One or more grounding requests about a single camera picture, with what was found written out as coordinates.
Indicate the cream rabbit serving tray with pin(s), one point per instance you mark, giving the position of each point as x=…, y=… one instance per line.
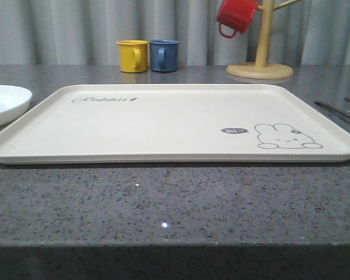
x=172, y=123

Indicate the red enamel mug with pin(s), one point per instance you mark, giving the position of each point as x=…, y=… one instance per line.
x=237, y=15

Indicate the steel chopstick pair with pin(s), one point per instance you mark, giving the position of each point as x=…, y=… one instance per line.
x=342, y=114

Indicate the yellow enamel mug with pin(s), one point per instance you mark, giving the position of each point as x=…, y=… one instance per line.
x=133, y=55

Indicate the white round plate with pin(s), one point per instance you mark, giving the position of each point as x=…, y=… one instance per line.
x=14, y=102

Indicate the wooden mug tree stand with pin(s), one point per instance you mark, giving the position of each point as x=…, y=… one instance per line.
x=261, y=68

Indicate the blue enamel mug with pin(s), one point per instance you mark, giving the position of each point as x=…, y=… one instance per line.
x=163, y=55

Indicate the grey pleated curtain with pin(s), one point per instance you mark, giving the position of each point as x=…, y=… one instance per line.
x=86, y=32

